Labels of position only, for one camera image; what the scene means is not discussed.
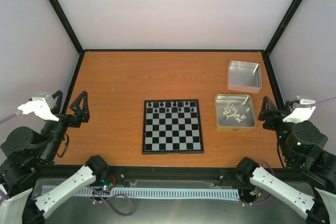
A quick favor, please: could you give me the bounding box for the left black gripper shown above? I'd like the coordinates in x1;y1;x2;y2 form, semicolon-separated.
44;89;92;162

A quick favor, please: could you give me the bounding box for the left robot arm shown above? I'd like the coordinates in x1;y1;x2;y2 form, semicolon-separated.
1;91;109;223

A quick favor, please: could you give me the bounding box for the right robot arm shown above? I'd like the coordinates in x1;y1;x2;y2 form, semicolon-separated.
236;97;335;223

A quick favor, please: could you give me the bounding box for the silver tin with white pieces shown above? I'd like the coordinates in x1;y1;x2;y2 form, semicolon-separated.
214;94;257;133

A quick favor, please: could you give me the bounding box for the pile of white chess pieces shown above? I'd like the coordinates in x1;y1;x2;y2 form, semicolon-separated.
222;102;251;123

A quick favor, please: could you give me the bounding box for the small circuit board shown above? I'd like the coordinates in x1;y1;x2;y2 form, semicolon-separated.
99;175;116;196

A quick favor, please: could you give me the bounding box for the empty silver tin lid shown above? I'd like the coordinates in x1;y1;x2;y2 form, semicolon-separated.
227;60;262;93

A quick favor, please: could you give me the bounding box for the black and silver chessboard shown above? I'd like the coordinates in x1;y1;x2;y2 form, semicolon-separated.
142;99;204;154

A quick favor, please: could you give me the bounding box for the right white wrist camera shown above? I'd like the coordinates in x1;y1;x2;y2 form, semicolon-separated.
282;95;316;124

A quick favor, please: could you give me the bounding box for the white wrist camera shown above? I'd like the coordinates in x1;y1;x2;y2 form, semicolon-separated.
17;93;59;122
282;95;316;124

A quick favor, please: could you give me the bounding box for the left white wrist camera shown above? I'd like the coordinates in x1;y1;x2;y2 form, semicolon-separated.
17;93;59;122

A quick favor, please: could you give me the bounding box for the black frame rail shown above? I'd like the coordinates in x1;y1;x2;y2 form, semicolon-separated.
52;165;289;185

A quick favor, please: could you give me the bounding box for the light blue cable duct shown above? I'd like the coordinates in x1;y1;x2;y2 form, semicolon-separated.
41;185;241;200

